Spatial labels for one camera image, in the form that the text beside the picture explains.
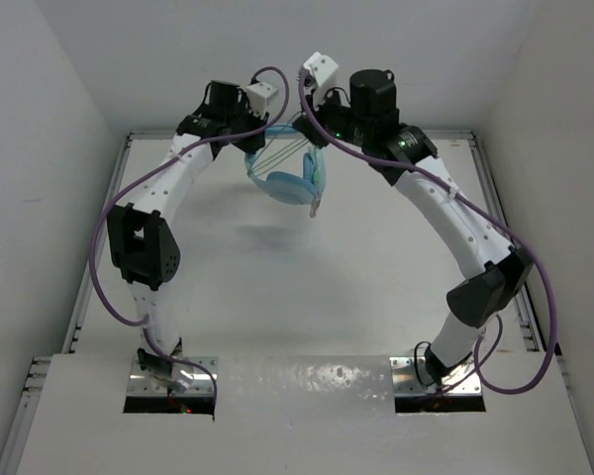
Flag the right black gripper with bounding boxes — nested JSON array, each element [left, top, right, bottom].
[[292, 81, 369, 149]]

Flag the light blue headphones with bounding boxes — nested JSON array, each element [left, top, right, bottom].
[[245, 124, 327, 219]]

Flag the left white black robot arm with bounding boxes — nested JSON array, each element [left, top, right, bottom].
[[107, 79, 278, 378]]

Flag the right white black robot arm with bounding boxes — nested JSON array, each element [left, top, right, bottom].
[[294, 66, 534, 386]]

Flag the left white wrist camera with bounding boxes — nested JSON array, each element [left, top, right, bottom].
[[244, 82, 278, 118]]

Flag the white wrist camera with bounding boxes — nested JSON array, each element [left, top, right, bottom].
[[244, 82, 278, 118], [299, 51, 339, 93]]

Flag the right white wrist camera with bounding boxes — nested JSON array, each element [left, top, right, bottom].
[[299, 51, 339, 93]]

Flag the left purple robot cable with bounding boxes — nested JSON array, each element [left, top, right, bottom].
[[91, 66, 290, 392]]

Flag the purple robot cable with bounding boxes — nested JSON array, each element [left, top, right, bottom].
[[296, 68, 559, 397], [91, 66, 290, 392]]

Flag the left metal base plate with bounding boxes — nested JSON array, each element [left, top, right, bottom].
[[127, 358, 215, 397]]

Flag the metal base plate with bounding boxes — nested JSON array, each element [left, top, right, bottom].
[[127, 358, 215, 397], [390, 354, 482, 398]]

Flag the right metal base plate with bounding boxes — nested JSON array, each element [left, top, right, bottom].
[[390, 354, 482, 398]]

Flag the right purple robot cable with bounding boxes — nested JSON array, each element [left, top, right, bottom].
[[296, 68, 559, 397]]

